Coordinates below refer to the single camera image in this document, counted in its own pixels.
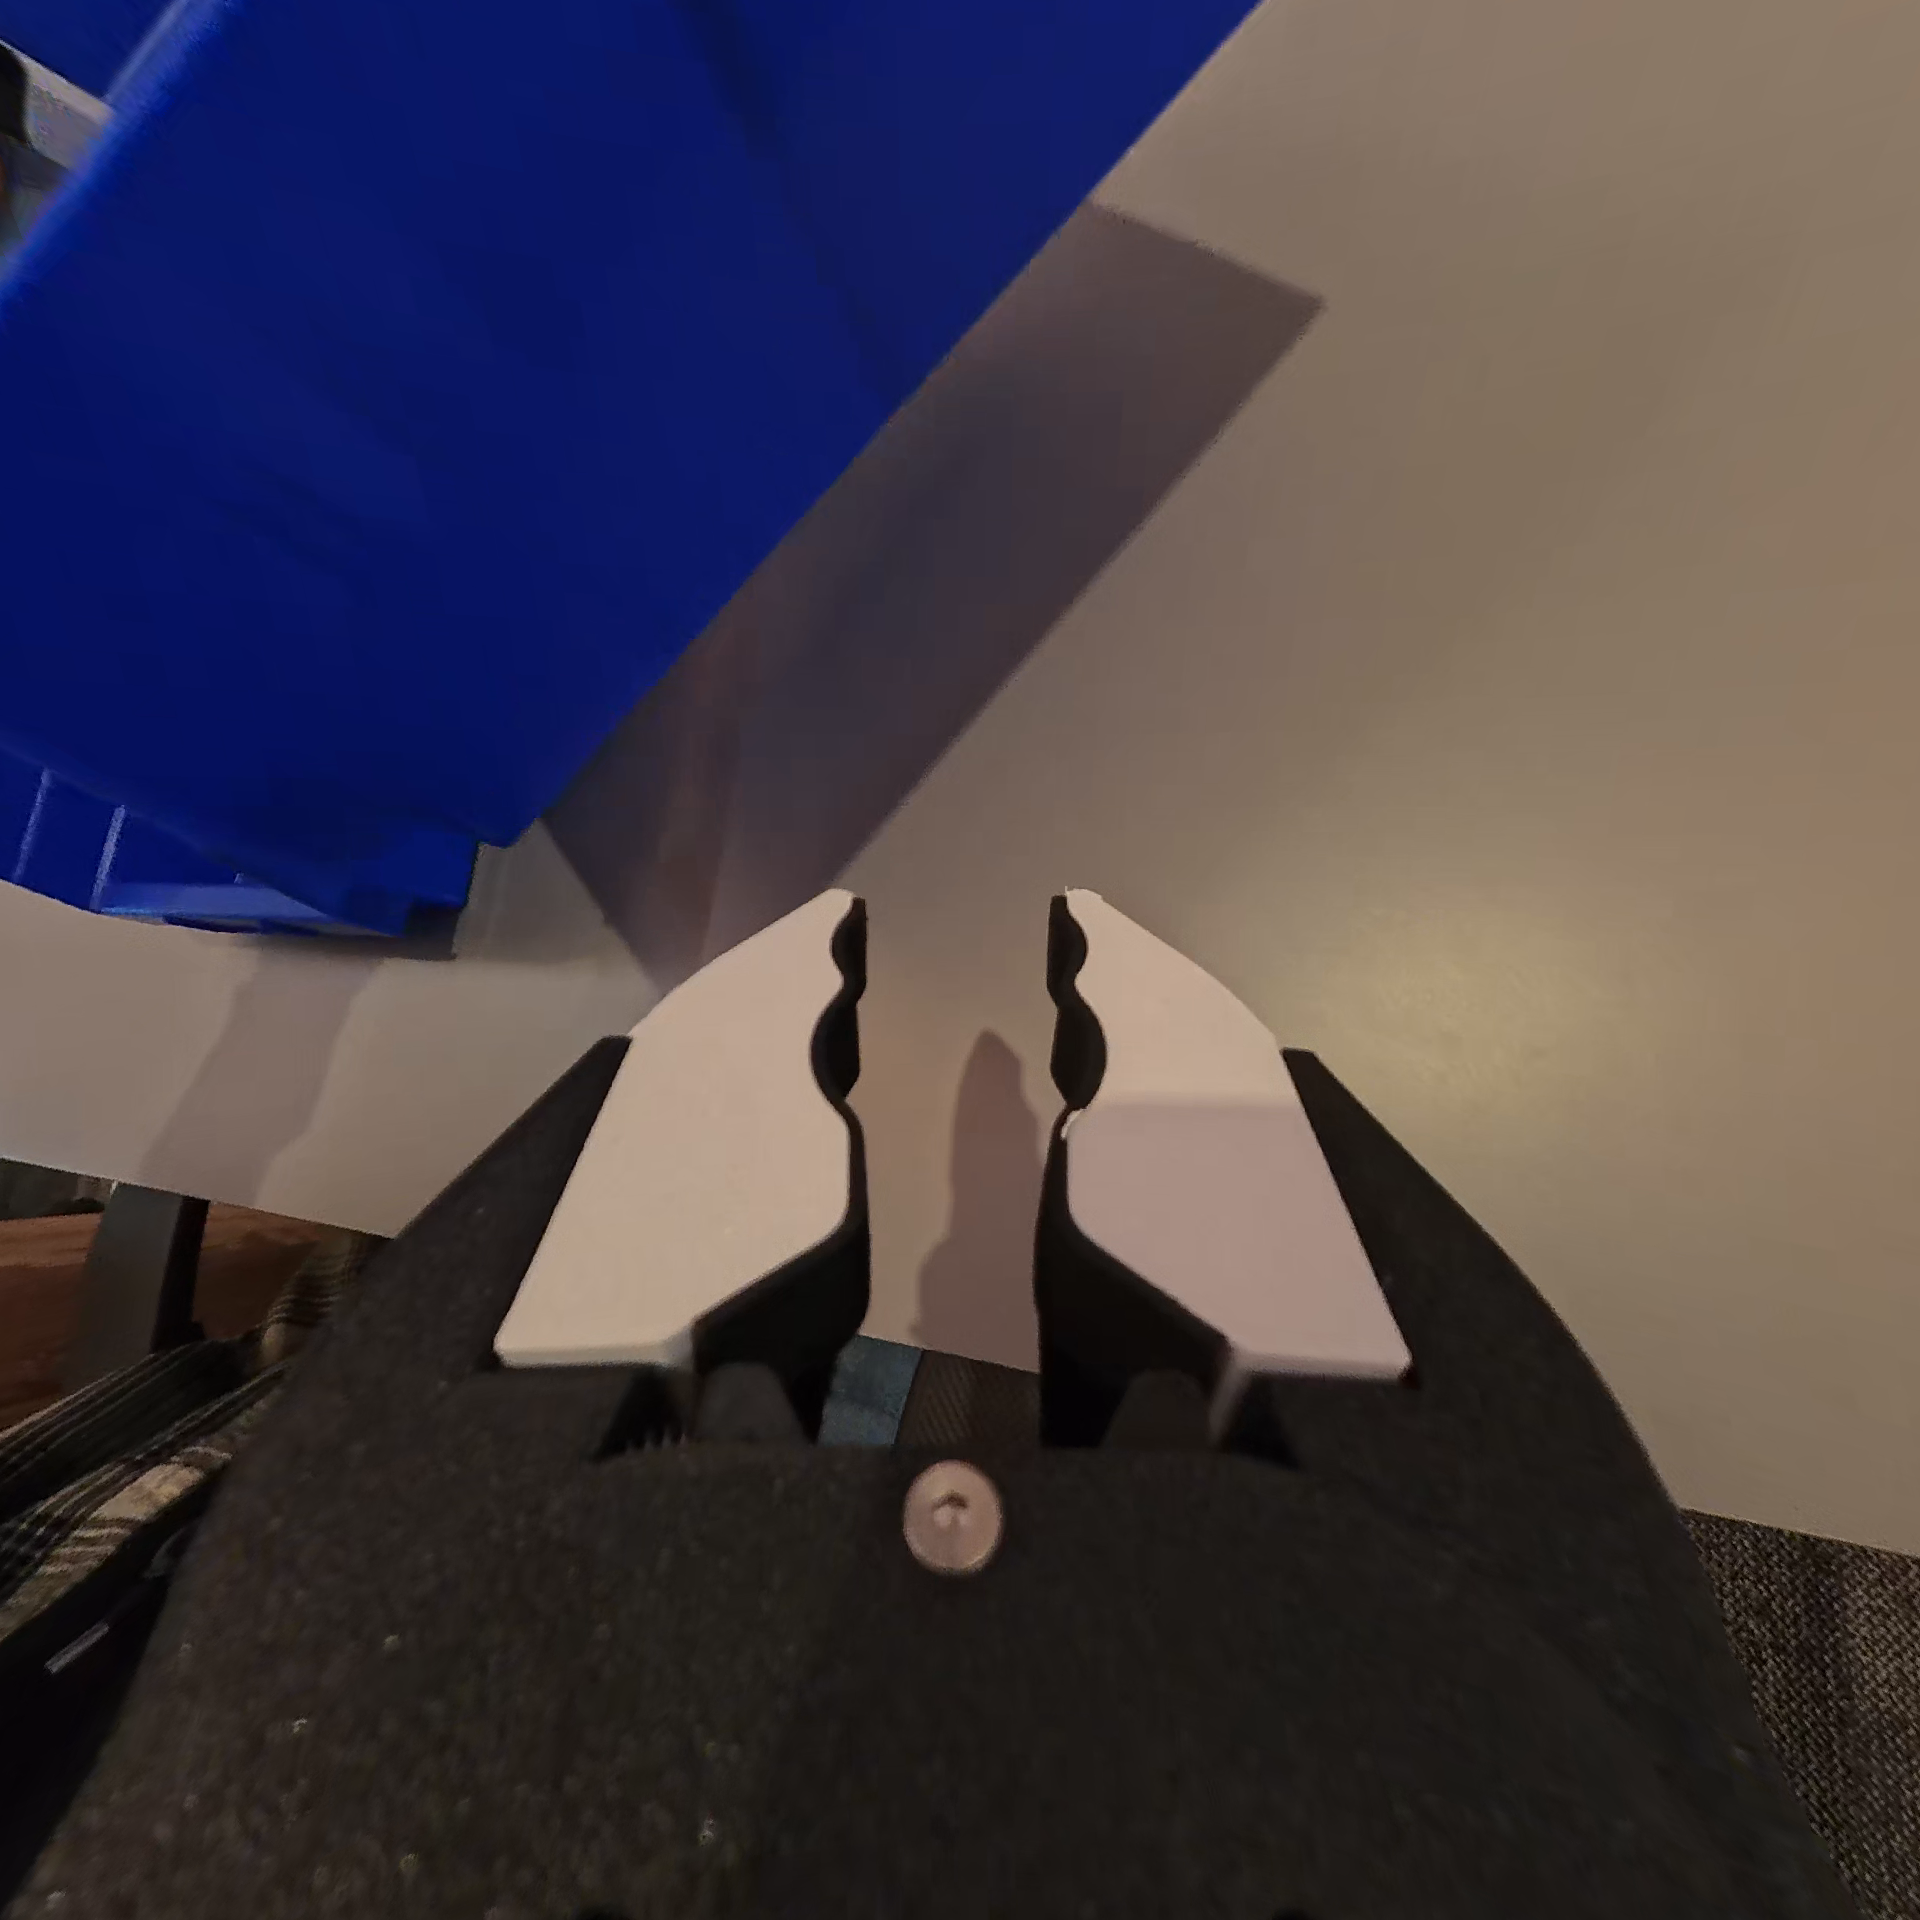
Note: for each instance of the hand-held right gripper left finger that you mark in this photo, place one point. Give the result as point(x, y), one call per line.
point(706, 1171)

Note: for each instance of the blue plastic bin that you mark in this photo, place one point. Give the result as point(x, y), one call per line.
point(451, 376)

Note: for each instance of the person's plaid shirt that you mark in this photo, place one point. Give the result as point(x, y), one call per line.
point(90, 1485)

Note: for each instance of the grey table leg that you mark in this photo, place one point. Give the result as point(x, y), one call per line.
point(142, 1260)

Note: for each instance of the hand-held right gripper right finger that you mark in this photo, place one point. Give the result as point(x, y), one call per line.
point(1214, 1200)

